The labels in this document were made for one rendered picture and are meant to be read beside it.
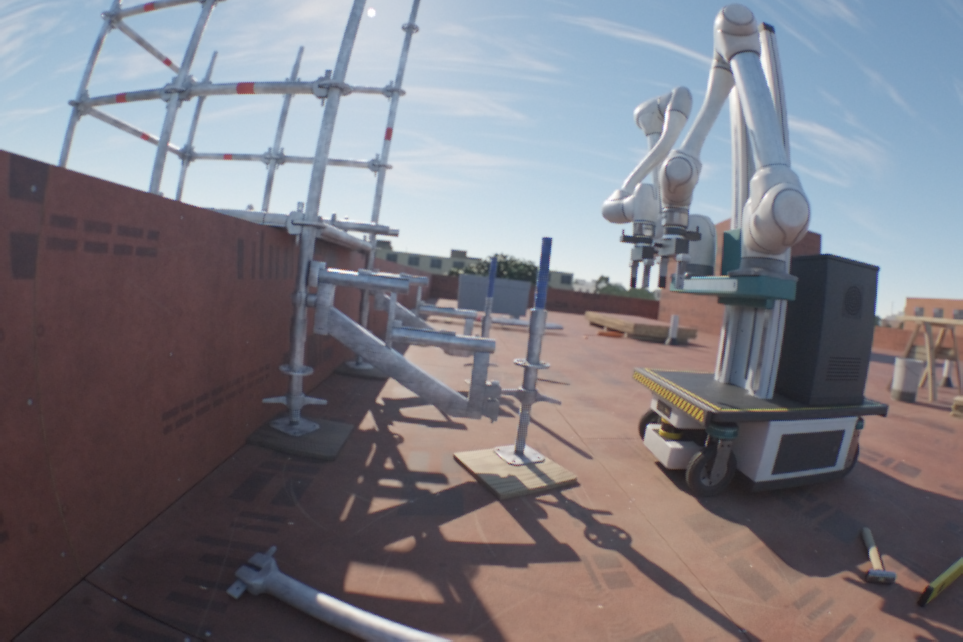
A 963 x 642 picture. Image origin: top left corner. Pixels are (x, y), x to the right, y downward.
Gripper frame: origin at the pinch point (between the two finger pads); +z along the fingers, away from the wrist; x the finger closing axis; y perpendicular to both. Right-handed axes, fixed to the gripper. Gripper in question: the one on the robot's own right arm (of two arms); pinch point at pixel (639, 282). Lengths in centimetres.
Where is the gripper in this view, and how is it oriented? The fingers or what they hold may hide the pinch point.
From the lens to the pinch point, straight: 160.9
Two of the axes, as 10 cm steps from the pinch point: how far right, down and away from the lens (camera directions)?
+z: -1.2, 9.9, 0.0
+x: 0.1, 0.1, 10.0
